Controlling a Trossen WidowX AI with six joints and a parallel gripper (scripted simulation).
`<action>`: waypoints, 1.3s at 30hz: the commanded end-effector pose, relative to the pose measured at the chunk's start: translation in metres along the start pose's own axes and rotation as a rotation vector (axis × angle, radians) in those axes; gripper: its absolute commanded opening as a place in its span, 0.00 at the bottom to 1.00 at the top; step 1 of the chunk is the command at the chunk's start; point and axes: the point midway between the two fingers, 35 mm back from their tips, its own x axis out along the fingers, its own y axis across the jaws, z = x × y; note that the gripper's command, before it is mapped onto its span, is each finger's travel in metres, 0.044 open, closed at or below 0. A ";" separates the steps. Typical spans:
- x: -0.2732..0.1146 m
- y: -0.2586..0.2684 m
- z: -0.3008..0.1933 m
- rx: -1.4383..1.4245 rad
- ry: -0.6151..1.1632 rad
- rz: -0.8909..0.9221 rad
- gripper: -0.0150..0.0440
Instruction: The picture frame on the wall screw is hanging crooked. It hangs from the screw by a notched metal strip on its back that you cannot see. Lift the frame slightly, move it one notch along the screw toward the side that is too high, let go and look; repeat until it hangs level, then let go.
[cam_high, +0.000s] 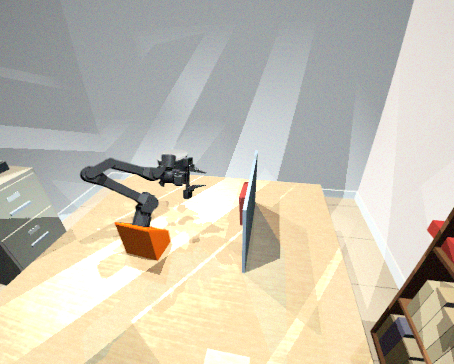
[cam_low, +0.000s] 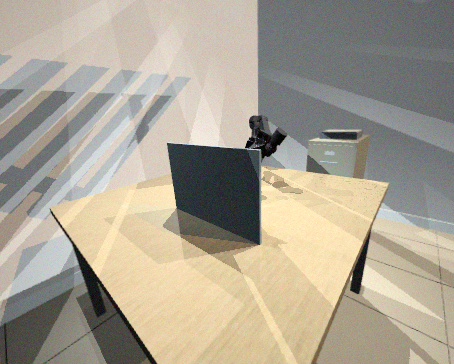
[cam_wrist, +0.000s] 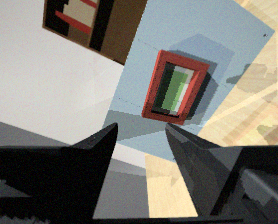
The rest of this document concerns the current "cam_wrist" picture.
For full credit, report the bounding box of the black flat panel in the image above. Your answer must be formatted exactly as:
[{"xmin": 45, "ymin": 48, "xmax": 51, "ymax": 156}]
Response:
[{"xmin": 101, "ymin": 0, "xmax": 275, "ymax": 163}]

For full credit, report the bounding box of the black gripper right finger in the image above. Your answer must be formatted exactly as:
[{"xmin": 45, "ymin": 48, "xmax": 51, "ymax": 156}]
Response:
[{"xmin": 165, "ymin": 123, "xmax": 278, "ymax": 216}]

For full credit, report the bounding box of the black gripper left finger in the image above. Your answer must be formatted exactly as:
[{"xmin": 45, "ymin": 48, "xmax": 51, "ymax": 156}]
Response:
[{"xmin": 0, "ymin": 123, "xmax": 118, "ymax": 219}]

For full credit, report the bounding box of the red picture frame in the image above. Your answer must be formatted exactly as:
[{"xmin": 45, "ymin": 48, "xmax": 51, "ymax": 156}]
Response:
[{"xmin": 141, "ymin": 49, "xmax": 210, "ymax": 125}]

